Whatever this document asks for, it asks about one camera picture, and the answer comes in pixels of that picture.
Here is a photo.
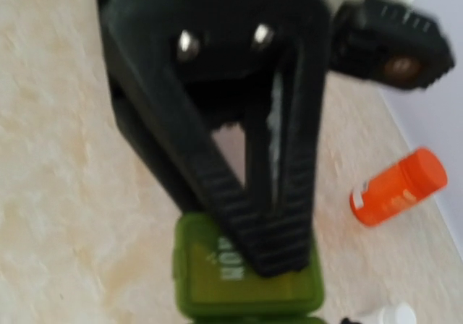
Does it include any white pill bottle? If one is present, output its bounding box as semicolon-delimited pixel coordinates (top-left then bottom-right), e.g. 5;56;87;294
358;302;417;324

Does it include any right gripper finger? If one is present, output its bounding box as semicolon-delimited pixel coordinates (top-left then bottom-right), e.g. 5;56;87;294
341;317;358;324

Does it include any red pill bottle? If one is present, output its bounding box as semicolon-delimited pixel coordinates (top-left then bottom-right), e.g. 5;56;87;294
349;147;448;227

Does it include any green weekly pill organizer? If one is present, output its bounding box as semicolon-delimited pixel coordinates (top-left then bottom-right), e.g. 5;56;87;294
172;213;325;323

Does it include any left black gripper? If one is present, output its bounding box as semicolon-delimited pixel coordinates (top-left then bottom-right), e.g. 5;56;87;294
95;0;326;86

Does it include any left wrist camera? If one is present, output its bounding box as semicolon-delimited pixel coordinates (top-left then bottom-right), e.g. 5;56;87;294
326;0;455;90

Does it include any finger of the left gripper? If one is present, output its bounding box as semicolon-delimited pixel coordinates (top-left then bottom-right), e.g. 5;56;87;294
249;0;331;277
98;4;289;277

